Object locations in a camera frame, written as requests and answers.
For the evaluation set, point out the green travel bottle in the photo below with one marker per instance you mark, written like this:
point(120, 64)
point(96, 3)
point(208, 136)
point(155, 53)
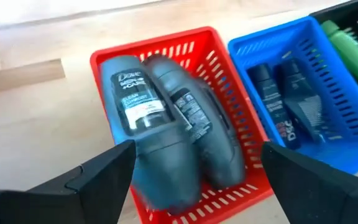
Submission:
point(353, 59)

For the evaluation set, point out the green battery tray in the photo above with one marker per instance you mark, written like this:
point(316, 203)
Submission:
point(346, 11)

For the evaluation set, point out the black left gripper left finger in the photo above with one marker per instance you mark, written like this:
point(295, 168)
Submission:
point(73, 199)

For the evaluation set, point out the red plastic basket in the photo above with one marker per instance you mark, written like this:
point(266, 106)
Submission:
point(205, 35)

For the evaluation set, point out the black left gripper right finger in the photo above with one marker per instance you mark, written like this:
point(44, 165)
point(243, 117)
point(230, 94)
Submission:
point(315, 202)

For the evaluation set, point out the black toiletry tube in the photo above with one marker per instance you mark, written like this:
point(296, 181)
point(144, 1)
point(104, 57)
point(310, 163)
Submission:
point(272, 102)
point(303, 102)

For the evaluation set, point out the blue plastic basket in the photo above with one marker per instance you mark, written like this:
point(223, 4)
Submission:
point(269, 37)

